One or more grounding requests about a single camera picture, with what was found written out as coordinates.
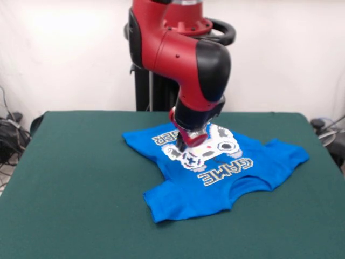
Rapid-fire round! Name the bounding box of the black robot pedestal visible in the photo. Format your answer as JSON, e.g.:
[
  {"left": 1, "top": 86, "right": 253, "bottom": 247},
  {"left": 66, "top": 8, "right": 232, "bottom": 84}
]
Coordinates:
[{"left": 123, "top": 17, "right": 237, "bottom": 112}]

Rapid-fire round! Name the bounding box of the dark green table cloth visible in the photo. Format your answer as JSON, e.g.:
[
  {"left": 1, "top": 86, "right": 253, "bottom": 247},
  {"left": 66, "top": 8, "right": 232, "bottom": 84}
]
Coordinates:
[{"left": 0, "top": 110, "right": 345, "bottom": 259}]

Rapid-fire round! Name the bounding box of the black cable tangle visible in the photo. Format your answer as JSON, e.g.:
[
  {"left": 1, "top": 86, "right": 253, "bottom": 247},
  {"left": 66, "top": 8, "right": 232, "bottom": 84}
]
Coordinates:
[
  {"left": 309, "top": 115, "right": 345, "bottom": 173},
  {"left": 0, "top": 86, "right": 32, "bottom": 189}
]

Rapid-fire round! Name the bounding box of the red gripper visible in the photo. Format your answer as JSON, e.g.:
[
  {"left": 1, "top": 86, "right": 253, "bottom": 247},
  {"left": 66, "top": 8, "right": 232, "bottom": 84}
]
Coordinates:
[{"left": 169, "top": 107, "right": 209, "bottom": 154}]

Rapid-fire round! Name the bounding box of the blue printed t-shirt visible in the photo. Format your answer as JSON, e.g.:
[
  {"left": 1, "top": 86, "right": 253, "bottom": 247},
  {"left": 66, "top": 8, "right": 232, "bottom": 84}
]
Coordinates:
[{"left": 122, "top": 121, "right": 310, "bottom": 224}]

